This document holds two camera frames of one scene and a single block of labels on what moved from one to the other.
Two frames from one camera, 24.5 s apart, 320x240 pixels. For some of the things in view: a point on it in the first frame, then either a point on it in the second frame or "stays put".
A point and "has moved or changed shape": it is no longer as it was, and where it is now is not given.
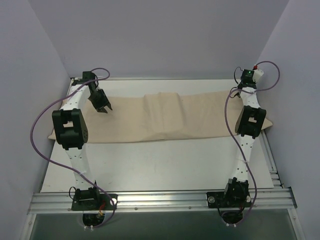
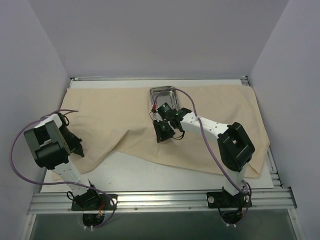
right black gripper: x=240 y=85 -> x=163 y=131
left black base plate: x=93 y=202 stays put
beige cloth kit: x=164 y=117 has moved or changed shape
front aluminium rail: x=61 y=202 stays put
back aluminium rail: x=167 y=78 stays put
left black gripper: x=102 y=105 -> x=75 y=144
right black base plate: x=223 y=199 stays put
